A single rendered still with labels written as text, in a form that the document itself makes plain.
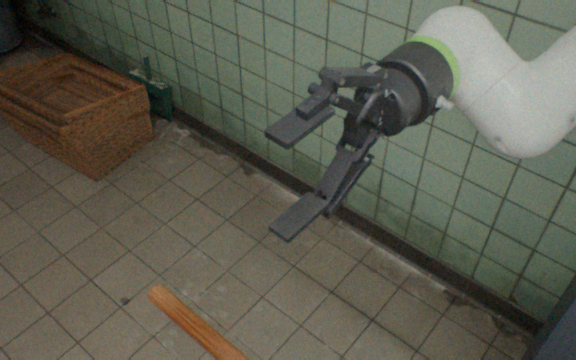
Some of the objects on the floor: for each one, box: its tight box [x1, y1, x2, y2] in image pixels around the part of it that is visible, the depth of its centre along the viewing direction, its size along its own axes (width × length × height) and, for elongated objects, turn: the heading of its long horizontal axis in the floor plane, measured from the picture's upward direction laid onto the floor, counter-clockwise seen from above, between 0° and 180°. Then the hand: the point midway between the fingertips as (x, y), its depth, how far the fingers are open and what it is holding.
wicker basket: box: [0, 98, 154, 182], centre depth 275 cm, size 49×56×28 cm
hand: (284, 185), depth 55 cm, fingers open, 13 cm apart
